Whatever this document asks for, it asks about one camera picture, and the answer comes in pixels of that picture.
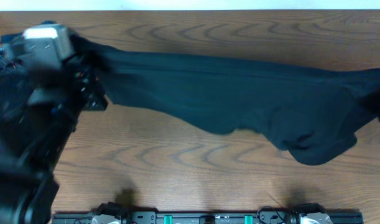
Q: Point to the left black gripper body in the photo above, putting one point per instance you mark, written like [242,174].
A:
[58,108]

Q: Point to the black polo shirt with logo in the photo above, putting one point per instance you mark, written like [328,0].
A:
[311,113]

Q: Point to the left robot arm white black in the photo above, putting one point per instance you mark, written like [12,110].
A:
[31,142]

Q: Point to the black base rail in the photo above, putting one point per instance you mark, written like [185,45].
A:
[112,213]

